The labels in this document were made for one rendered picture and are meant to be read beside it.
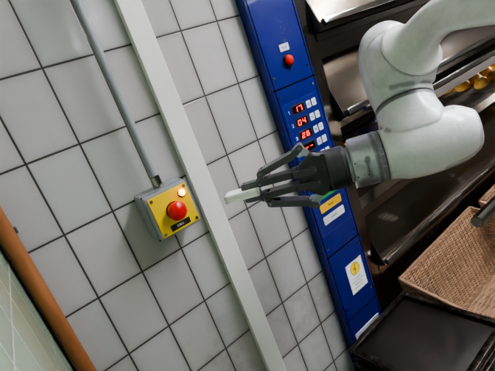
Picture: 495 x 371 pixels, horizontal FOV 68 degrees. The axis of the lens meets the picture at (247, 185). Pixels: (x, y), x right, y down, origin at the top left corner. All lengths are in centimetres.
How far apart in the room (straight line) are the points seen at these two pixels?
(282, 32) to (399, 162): 52
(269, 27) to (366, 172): 50
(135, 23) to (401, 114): 54
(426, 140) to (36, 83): 68
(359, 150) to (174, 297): 53
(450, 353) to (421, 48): 75
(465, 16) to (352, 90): 68
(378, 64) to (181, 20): 45
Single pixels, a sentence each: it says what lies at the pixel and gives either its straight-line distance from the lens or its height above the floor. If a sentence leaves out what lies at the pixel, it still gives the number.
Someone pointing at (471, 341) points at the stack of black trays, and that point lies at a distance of 115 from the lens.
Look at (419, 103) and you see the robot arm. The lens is 67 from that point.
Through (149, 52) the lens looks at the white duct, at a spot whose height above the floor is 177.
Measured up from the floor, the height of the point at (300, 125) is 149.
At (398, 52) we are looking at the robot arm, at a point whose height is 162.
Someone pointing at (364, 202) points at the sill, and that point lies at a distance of 126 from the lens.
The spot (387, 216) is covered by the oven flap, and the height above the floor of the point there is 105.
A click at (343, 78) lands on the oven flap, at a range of 121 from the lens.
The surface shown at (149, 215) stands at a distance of 77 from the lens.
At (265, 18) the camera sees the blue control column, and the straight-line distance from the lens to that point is 100.
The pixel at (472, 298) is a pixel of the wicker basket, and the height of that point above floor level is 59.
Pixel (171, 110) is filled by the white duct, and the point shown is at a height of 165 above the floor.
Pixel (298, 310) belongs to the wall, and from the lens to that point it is 114.
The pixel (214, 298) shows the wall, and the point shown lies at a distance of 96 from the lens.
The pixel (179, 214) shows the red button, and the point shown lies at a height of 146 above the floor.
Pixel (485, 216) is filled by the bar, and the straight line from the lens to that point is 105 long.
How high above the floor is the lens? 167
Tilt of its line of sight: 16 degrees down
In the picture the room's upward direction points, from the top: 20 degrees counter-clockwise
